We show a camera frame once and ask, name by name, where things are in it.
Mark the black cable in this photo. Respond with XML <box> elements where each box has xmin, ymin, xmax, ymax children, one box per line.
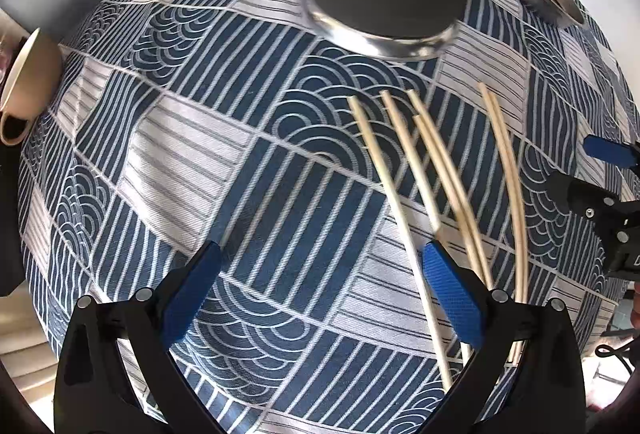
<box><xmin>595</xmin><ymin>329</ymin><xmax>640</xmax><ymax>374</ymax></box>

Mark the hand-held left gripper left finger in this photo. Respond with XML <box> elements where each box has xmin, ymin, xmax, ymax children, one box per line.
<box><xmin>54</xmin><ymin>241</ymin><xmax>223</xmax><ymax>434</ymax></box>

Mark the beige ceramic mug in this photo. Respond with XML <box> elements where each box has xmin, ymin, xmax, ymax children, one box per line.
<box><xmin>0</xmin><ymin>28</ymin><xmax>63</xmax><ymax>146</ymax></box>

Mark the bunch of wooden chopsticks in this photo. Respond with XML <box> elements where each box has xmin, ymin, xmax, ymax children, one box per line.
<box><xmin>347</xmin><ymin>82</ymin><xmax>528</xmax><ymax>390</ymax></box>

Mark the beige furniture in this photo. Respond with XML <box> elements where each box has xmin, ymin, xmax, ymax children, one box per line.
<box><xmin>0</xmin><ymin>284</ymin><xmax>57</xmax><ymax>367</ymax></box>

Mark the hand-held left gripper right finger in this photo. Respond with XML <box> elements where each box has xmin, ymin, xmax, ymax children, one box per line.
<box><xmin>422</xmin><ymin>241</ymin><xmax>588</xmax><ymax>434</ymax></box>

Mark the blue white patterned tablecloth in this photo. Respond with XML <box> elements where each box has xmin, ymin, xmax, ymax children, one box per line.
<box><xmin>17</xmin><ymin>0</ymin><xmax>628</xmax><ymax>434</ymax></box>

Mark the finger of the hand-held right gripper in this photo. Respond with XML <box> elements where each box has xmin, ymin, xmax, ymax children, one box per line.
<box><xmin>582</xmin><ymin>134</ymin><xmax>635</xmax><ymax>169</ymax></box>
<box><xmin>545</xmin><ymin>174</ymin><xmax>640</xmax><ymax>222</ymax></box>

